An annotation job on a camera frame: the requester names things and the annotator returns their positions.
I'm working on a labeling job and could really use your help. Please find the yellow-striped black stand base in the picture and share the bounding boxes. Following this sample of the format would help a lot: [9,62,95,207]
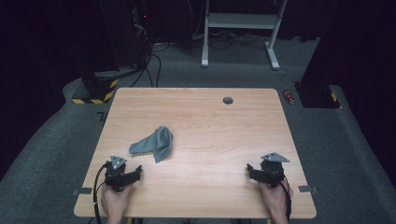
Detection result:
[71,70,120,105]

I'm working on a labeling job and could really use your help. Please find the black equipment tower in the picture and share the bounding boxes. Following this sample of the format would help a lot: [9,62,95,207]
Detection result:
[99,0,153,71]

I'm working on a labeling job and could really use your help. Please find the black curtain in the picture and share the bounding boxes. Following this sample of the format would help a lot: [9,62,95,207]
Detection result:
[300,0,396,188]
[0,0,120,180]

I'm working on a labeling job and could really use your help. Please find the white metal desk frame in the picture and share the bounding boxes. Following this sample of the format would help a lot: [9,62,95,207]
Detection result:
[201,0,289,71]

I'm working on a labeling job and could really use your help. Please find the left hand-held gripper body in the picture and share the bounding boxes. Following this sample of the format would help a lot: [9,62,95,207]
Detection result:
[104,154,135,193]

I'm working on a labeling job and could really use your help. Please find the grey tape piece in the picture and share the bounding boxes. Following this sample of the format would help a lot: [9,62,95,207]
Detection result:
[72,187,93,196]
[298,185,319,194]

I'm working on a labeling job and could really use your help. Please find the grey cloth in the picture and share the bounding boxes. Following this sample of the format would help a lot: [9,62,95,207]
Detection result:
[128,125,174,164]

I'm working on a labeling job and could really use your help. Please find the person's right hand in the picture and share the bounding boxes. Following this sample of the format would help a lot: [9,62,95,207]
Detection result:
[257,180,294,217]

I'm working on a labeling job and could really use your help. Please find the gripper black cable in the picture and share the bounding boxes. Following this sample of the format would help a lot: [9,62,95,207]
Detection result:
[92,162,109,224]
[278,174,293,222]

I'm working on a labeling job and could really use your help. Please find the plain black stand base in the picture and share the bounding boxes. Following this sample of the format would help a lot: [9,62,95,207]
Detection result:
[293,81,342,109]

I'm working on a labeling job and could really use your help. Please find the black floor cable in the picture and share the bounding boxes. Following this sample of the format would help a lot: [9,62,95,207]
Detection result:
[150,52,163,89]
[130,46,154,89]

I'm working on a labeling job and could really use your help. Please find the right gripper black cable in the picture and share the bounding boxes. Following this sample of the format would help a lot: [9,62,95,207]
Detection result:
[278,174,293,222]

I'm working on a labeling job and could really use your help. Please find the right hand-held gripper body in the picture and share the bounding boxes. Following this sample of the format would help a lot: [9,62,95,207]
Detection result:
[259,151,290,189]

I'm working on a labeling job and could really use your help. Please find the person's left hand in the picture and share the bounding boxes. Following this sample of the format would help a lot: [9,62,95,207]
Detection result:
[100,182,135,217]

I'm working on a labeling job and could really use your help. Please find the red can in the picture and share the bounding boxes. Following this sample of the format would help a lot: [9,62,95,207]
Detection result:
[282,89,295,105]

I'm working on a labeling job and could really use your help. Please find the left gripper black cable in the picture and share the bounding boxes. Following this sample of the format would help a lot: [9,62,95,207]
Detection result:
[92,162,109,224]

